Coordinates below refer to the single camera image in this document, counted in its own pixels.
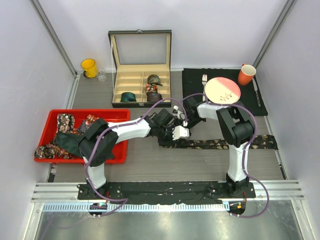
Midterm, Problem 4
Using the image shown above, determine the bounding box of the black gold leaf tie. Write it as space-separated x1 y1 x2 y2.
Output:
159 134 278 150

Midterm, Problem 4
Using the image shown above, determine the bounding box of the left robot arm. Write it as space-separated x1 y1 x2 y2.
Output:
78 109 174 200

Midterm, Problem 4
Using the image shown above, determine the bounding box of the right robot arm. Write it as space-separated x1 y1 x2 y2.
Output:
183 96 256 198

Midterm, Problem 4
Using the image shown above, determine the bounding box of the black placemat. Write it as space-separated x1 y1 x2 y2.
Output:
182 68 268 116

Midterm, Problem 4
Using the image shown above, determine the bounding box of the pink cream plate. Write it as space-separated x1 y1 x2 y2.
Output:
204 77 241 105

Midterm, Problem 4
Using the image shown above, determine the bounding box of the rolled dark maroon tie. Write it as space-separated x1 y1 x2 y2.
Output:
146 92 163 103

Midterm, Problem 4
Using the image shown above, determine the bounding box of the silver fork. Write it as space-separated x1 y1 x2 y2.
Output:
201 74 208 102

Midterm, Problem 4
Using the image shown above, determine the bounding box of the rolled orange floral tie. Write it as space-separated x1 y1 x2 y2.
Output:
145 84 158 93

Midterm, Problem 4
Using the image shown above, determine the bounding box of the rolled green blue tie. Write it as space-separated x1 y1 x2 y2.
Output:
120 92 137 103

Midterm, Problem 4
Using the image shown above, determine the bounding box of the silver knife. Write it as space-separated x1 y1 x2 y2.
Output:
252 78 261 108

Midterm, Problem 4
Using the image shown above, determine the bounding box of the orange mug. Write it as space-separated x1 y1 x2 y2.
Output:
238 63 257 86

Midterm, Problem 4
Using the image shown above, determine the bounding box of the orange striped rolled tie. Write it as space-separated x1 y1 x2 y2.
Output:
85 114 99 125

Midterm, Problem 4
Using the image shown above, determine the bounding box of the black tie storage box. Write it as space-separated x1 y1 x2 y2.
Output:
108 29 172 108

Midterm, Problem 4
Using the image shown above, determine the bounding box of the clear glass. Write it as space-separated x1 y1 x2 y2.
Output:
96 67 107 82

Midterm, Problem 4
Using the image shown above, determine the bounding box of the dark green leaf tie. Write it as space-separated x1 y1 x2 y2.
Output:
54 131 83 158

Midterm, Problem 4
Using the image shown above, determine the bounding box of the yellow mug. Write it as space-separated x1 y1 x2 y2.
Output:
81 58 99 78

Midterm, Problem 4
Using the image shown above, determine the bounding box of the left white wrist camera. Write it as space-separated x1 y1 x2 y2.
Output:
172 125 190 141

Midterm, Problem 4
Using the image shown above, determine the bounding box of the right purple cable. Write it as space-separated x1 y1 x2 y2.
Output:
179 92 270 220

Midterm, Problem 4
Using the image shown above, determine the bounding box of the purple cable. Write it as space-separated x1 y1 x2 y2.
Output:
42 97 188 230
179 92 270 220

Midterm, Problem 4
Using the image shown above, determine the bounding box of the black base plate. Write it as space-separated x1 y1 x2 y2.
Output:
77 181 256 205

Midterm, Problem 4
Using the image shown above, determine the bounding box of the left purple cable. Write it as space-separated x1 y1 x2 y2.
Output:
42 97 188 230

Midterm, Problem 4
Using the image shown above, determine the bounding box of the aluminium front rail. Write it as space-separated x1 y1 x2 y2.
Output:
31 180 304 216

